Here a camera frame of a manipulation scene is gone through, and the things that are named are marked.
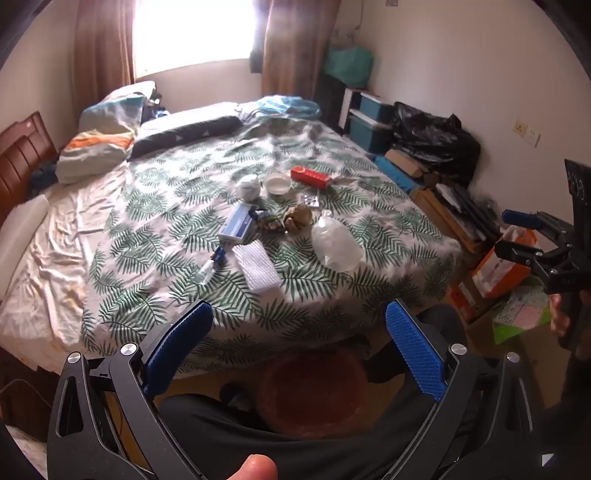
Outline person's left hand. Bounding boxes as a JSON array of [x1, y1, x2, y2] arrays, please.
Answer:
[[229, 455, 279, 480]]

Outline white plastic bowl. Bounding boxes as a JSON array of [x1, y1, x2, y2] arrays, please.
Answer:
[[263, 175, 293, 197]]

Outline red floor box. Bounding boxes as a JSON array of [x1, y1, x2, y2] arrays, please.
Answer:
[[450, 281, 491, 325]]

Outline pile of dark clothes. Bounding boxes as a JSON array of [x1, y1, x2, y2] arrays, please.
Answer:
[[143, 91, 172, 121]]

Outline orange striped pillow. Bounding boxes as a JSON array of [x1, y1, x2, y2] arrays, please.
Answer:
[[55, 130, 137, 185]]

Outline person's right hand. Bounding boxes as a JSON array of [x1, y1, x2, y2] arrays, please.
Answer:
[[549, 293, 574, 339]]

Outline small cardboard box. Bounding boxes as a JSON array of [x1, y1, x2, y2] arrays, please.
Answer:
[[383, 148, 426, 182]]

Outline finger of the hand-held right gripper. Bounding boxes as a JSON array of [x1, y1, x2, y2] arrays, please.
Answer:
[[494, 240, 557, 278], [502, 210, 570, 241]]

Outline red carton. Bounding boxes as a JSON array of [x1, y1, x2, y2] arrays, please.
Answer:
[[290, 166, 334, 190]]

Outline window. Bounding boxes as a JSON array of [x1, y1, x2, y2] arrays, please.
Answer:
[[131, 0, 271, 77]]

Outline light blue cloth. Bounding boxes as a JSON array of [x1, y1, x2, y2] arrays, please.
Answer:
[[256, 95, 324, 119]]

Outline blue white carton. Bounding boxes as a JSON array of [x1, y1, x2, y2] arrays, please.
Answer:
[[218, 203, 257, 243]]

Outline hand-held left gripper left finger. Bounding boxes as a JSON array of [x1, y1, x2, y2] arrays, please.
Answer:
[[46, 299, 215, 480]]

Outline white paper cup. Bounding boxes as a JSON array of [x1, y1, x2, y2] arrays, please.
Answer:
[[235, 175, 264, 202]]

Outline blue white folded quilt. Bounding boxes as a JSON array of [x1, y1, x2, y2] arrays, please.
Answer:
[[78, 80, 158, 136]]

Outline orange white bag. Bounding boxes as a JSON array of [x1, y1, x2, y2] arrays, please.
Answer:
[[471, 226, 539, 299]]

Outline person's black pants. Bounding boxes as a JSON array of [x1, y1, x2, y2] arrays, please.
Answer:
[[157, 305, 467, 480]]

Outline large cardboard box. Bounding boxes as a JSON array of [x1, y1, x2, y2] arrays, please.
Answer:
[[411, 185, 502, 256]]

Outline black plastic bag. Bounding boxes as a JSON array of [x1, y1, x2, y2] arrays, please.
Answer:
[[390, 102, 482, 188]]

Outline green paper box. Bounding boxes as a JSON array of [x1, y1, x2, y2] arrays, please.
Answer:
[[492, 277, 556, 345]]

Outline brown woven basket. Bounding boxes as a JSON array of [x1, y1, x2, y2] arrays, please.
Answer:
[[259, 346, 371, 435]]

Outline flat blue box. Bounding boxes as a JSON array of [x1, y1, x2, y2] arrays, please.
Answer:
[[374, 156, 424, 195]]

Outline blue storage box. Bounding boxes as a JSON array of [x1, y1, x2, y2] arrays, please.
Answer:
[[346, 113, 398, 154], [358, 92, 396, 121]]

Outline clear plastic bottle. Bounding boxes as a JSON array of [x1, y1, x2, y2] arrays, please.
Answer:
[[311, 209, 363, 272]]

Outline teal bag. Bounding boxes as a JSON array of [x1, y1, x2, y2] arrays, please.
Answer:
[[323, 45, 375, 90]]

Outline dark triangle print pillow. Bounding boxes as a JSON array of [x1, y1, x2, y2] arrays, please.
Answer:
[[129, 115, 243, 160]]

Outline brown curtain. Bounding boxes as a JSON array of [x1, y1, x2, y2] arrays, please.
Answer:
[[261, 0, 343, 100], [74, 0, 137, 92]]

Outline white bolster pillow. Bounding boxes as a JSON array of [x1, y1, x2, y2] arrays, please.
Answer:
[[0, 194, 49, 278]]

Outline beige bedsheet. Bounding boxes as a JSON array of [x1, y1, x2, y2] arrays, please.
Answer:
[[0, 166, 136, 370]]

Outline wall socket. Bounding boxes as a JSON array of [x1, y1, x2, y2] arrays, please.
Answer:
[[514, 119, 541, 149]]

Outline leaf print blanket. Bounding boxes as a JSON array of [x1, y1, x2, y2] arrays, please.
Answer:
[[81, 104, 465, 376]]

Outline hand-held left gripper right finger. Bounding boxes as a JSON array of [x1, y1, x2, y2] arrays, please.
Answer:
[[385, 299, 543, 480]]

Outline white foam sheet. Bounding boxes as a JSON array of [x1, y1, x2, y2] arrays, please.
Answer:
[[231, 241, 283, 292]]

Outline wooden headboard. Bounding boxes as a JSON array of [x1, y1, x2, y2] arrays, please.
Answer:
[[0, 111, 61, 227]]

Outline black tripod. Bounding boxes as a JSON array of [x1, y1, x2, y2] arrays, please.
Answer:
[[450, 184, 500, 241]]

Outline small bottle blue cap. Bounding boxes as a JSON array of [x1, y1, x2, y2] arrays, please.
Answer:
[[200, 246, 228, 284]]

